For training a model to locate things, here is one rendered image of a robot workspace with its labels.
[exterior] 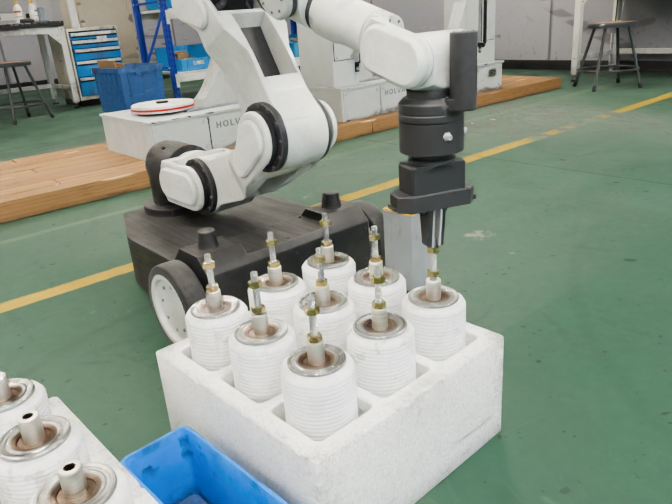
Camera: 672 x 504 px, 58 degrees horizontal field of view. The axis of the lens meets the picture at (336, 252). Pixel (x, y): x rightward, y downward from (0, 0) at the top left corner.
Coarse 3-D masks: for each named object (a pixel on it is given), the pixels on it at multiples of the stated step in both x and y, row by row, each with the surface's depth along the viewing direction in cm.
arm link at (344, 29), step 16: (304, 0) 89; (320, 0) 87; (336, 0) 86; (352, 0) 86; (304, 16) 90; (320, 16) 87; (336, 16) 86; (352, 16) 84; (320, 32) 89; (336, 32) 87; (352, 32) 84; (352, 48) 87
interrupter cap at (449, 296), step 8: (416, 288) 95; (424, 288) 95; (448, 288) 94; (408, 296) 93; (416, 296) 92; (424, 296) 93; (448, 296) 92; (456, 296) 91; (416, 304) 90; (424, 304) 90; (432, 304) 90; (440, 304) 90; (448, 304) 89
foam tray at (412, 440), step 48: (480, 336) 95; (192, 384) 90; (432, 384) 84; (480, 384) 93; (240, 432) 83; (288, 432) 76; (336, 432) 76; (384, 432) 78; (432, 432) 86; (480, 432) 96; (288, 480) 77; (336, 480) 74; (384, 480) 81; (432, 480) 89
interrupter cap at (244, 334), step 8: (272, 320) 89; (280, 320) 88; (240, 328) 87; (248, 328) 87; (272, 328) 87; (280, 328) 86; (240, 336) 85; (248, 336) 85; (256, 336) 85; (264, 336) 85; (272, 336) 84; (280, 336) 84; (248, 344) 83; (256, 344) 83; (264, 344) 83
